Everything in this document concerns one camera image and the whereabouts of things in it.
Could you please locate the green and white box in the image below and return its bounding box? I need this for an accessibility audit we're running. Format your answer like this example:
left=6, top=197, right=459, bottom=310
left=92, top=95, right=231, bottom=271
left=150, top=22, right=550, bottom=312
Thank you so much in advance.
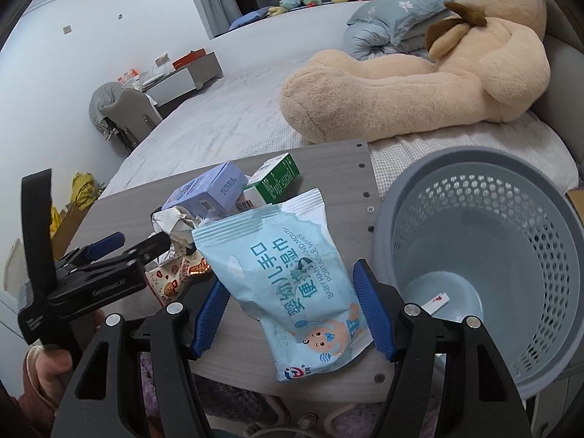
left=236, top=153, right=302, bottom=213

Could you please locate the grey perforated plastic bin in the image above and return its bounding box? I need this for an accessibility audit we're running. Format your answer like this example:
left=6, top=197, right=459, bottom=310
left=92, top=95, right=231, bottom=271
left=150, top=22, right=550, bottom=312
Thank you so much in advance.
left=372, top=148, right=584, bottom=402

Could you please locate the grey cloth on chair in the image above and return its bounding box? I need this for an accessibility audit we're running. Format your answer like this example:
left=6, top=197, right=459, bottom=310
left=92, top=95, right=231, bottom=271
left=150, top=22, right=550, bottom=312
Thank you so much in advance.
left=89, top=81, right=124, bottom=135

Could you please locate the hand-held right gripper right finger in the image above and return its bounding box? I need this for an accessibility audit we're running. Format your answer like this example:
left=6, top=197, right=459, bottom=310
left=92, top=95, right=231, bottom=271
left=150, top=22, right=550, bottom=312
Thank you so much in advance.
left=353, top=259, right=543, bottom=438

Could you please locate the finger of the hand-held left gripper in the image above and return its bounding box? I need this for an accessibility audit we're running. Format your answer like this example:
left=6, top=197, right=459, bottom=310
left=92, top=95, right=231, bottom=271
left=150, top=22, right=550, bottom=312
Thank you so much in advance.
left=57, top=232, right=125, bottom=270
left=91, top=233, right=170, bottom=274

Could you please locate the grey and white desk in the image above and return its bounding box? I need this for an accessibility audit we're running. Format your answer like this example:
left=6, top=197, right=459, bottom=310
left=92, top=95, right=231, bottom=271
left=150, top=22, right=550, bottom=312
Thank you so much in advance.
left=137, top=52, right=224, bottom=105

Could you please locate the red box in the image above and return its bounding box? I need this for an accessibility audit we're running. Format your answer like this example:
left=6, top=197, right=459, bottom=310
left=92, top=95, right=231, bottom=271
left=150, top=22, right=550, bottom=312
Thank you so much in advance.
left=172, top=50, right=207, bottom=69

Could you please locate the purple cartoon rabbit box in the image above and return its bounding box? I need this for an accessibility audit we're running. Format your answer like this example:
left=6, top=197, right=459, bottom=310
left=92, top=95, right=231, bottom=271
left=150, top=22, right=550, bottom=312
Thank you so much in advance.
left=162, top=161, right=249, bottom=217

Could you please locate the bed with light sheet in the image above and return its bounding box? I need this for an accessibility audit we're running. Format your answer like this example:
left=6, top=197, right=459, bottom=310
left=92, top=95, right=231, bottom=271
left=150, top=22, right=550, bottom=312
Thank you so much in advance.
left=98, top=0, right=580, bottom=201

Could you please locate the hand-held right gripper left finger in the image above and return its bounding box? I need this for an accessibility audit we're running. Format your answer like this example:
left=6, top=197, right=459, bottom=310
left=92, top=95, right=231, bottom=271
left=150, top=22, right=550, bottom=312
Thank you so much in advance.
left=50, top=278, right=231, bottom=438

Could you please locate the folded blue-grey duvet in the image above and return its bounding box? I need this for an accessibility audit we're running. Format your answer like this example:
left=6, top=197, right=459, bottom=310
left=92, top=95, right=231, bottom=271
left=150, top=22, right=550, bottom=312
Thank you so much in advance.
left=342, top=0, right=457, bottom=62

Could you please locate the grey chair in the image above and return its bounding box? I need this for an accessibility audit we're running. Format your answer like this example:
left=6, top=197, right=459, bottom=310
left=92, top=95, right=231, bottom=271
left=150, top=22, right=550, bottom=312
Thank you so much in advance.
left=103, top=89, right=162, bottom=147

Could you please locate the blue cushion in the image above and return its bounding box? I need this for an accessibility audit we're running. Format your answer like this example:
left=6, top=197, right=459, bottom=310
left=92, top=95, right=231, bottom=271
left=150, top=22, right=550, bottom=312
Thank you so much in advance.
left=228, top=7, right=274, bottom=30

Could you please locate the large beige teddy bear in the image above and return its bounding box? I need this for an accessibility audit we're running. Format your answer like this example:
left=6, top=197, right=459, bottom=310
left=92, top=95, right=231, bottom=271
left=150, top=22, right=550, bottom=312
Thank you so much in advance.
left=279, top=0, right=552, bottom=144

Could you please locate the light blue wet wipes packet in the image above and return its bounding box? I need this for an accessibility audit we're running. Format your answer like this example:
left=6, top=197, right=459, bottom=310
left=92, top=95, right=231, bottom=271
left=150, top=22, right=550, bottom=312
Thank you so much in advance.
left=192, top=188, right=376, bottom=383

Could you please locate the brown cardboard piece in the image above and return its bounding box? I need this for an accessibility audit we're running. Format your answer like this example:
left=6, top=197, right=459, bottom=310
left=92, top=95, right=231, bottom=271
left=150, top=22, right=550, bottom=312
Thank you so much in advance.
left=566, top=187, right=584, bottom=229

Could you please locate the person's left forearm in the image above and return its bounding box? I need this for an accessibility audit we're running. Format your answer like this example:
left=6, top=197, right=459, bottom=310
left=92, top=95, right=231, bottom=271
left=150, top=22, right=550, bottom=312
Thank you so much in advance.
left=0, top=392, right=55, bottom=438

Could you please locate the red and white snack wrapper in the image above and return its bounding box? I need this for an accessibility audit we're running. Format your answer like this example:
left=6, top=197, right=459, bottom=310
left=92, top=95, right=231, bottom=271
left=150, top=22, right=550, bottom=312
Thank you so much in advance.
left=145, top=255, right=213, bottom=308

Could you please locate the small white paper slip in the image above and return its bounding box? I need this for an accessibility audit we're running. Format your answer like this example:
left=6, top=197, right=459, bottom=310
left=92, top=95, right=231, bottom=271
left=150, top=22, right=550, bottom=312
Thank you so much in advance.
left=422, top=292, right=452, bottom=315

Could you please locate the person's left hand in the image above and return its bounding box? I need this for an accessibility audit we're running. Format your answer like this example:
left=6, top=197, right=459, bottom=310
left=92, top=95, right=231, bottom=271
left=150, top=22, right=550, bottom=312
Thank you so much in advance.
left=25, top=344, right=76, bottom=414

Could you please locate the brown cardboard box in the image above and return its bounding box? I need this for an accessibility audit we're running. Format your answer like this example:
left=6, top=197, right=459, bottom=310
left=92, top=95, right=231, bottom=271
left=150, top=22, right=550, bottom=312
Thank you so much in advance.
left=52, top=203, right=92, bottom=261

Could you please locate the white paper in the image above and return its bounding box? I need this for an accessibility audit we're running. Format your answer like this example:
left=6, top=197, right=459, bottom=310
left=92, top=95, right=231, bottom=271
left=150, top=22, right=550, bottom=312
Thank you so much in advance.
left=151, top=206, right=206, bottom=261

